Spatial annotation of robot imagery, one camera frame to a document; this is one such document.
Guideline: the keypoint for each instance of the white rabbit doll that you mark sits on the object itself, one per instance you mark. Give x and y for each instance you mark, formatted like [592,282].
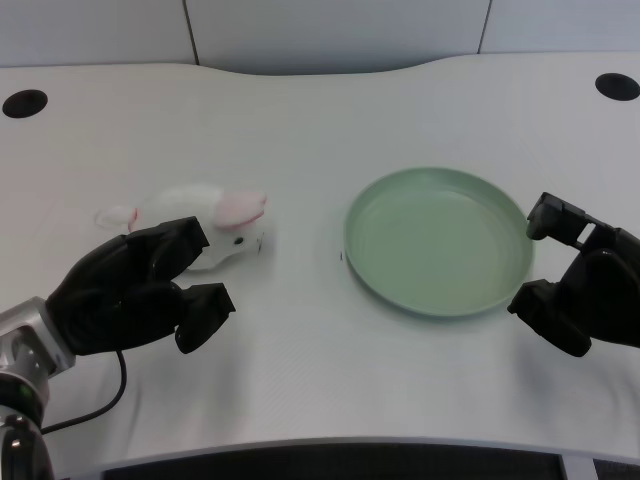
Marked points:
[220,220]

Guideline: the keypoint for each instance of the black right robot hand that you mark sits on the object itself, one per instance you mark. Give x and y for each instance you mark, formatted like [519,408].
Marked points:
[585,290]

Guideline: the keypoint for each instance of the green round plate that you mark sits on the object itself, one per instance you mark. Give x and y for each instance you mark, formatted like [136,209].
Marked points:
[437,247]

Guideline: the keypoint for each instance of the black chair seat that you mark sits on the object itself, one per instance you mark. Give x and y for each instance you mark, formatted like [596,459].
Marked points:
[330,462]

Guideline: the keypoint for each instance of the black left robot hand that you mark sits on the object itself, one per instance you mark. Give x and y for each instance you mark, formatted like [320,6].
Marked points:
[115,295]

